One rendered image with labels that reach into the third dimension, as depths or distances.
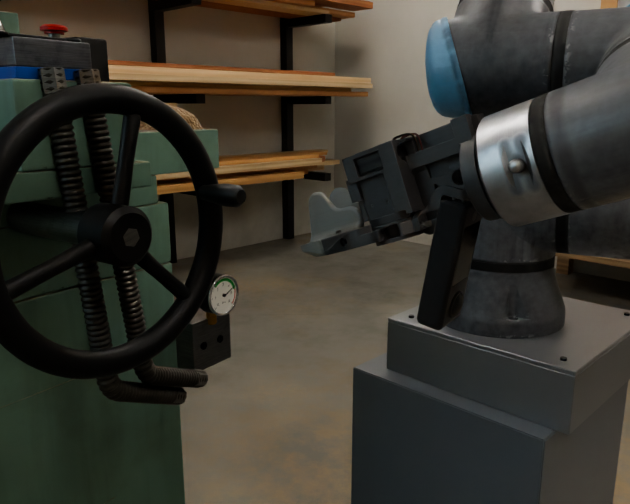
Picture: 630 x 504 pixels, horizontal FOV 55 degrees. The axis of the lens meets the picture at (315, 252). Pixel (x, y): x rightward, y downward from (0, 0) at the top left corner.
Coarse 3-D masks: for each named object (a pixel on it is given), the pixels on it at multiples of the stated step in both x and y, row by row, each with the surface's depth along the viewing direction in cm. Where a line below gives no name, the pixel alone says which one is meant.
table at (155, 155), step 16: (144, 144) 83; (160, 144) 85; (208, 144) 93; (144, 160) 84; (160, 160) 86; (176, 160) 88; (16, 176) 60; (32, 176) 61; (48, 176) 63; (144, 176) 72; (16, 192) 60; (32, 192) 61; (48, 192) 63; (96, 192) 67
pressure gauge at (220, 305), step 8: (216, 280) 89; (224, 280) 91; (232, 280) 92; (216, 288) 90; (224, 288) 91; (232, 288) 92; (208, 296) 88; (216, 296) 90; (232, 296) 93; (208, 304) 89; (216, 304) 90; (224, 304) 91; (232, 304) 93; (208, 312) 92; (216, 312) 90; (224, 312) 92; (208, 320) 93; (216, 320) 93
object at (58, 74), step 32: (64, 128) 61; (96, 128) 65; (64, 160) 62; (96, 160) 66; (64, 192) 63; (96, 288) 66; (128, 288) 69; (96, 320) 66; (128, 320) 70; (128, 384) 71; (160, 384) 75; (192, 384) 83
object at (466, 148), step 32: (448, 128) 50; (352, 160) 52; (384, 160) 50; (416, 160) 50; (448, 160) 49; (352, 192) 53; (384, 192) 51; (416, 192) 51; (448, 192) 49; (480, 192) 46; (416, 224) 50
